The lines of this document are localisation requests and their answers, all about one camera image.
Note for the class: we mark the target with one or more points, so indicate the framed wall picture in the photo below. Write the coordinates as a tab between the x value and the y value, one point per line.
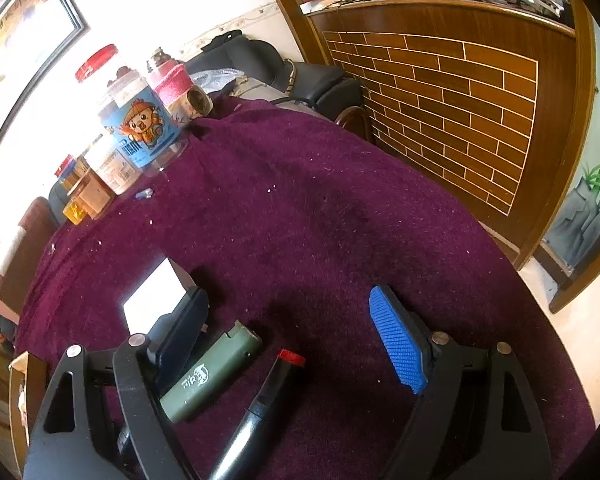
15	45

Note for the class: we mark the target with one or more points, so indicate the clear jar cartoon label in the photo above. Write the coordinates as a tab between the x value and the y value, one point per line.
140	125

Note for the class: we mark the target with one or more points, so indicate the small yellow container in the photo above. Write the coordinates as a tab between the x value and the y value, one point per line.
74	210

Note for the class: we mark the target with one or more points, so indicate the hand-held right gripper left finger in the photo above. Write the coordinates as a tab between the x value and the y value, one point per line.
180	330

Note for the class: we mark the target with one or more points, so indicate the white charger plug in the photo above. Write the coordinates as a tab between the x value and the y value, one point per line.
152	295

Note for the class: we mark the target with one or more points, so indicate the white plastic bottle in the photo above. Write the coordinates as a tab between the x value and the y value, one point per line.
112	170

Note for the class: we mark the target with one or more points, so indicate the red lid jar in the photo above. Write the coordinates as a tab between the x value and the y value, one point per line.
97	62

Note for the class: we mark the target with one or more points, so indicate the bamboo wall mural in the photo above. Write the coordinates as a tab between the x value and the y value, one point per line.
587	200

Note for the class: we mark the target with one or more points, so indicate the small clear blue cap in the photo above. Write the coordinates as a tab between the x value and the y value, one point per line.
144	193

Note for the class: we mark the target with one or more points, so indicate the amber jar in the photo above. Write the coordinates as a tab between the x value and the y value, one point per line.
92	197

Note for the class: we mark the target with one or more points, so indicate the green utility knife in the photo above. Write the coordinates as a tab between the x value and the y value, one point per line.
210	380

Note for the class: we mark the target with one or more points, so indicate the purple tablecloth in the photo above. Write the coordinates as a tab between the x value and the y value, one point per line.
305	235

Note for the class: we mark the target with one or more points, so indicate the patterned paper roll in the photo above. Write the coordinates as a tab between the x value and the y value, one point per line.
195	105

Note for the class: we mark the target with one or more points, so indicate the pink knitted sleeve cup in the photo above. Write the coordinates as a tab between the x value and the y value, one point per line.
172	85

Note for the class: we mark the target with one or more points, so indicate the wooden brick pattern counter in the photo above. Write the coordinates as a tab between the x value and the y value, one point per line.
430	110

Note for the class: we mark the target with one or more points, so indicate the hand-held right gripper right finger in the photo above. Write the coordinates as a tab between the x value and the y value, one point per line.
397	340

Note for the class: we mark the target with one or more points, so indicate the black marker red ends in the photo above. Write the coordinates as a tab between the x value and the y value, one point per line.
265	410

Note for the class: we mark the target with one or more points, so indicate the cardboard box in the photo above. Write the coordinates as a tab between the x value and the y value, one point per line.
27	400

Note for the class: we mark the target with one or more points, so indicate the brown chair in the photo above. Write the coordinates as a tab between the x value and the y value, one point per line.
25	250

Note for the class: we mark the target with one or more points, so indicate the black chair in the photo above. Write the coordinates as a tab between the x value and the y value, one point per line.
260	67

